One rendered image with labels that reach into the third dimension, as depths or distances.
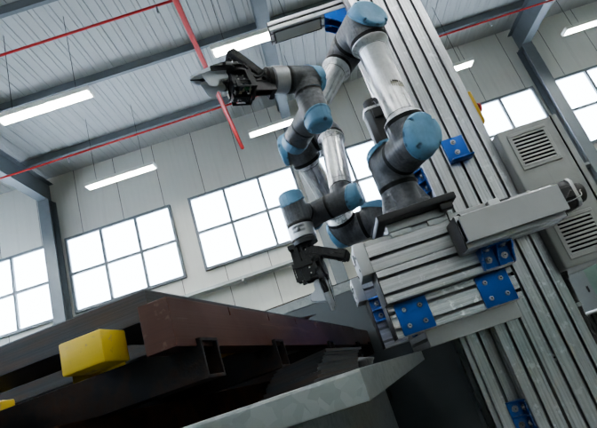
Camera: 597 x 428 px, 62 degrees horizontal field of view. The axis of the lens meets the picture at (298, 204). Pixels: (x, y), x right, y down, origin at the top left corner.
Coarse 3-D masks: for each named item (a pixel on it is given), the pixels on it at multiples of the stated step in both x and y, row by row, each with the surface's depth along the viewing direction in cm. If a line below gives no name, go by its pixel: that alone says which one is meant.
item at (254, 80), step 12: (240, 72) 125; (252, 72) 127; (264, 72) 130; (228, 84) 127; (240, 84) 121; (252, 84) 122; (264, 84) 126; (228, 96) 126; (240, 96) 125; (252, 96) 125
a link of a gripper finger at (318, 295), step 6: (318, 282) 134; (318, 288) 134; (312, 294) 134; (318, 294) 133; (324, 294) 132; (330, 294) 132; (312, 300) 133; (318, 300) 133; (324, 300) 132; (330, 300) 132; (330, 306) 132
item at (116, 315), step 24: (96, 312) 64; (120, 312) 63; (264, 312) 105; (48, 336) 65; (72, 336) 64; (0, 360) 66; (24, 360) 65; (48, 360) 66; (0, 384) 71; (24, 384) 92; (48, 384) 89
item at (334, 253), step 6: (312, 246) 138; (318, 246) 137; (312, 252) 137; (318, 252) 137; (324, 252) 136; (330, 252) 136; (336, 252) 135; (342, 252) 135; (348, 252) 135; (330, 258) 139; (336, 258) 137; (342, 258) 135; (348, 258) 136
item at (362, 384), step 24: (408, 360) 102; (312, 384) 47; (336, 384) 47; (360, 384) 46; (384, 384) 57; (240, 408) 49; (264, 408) 48; (288, 408) 47; (312, 408) 47; (336, 408) 46
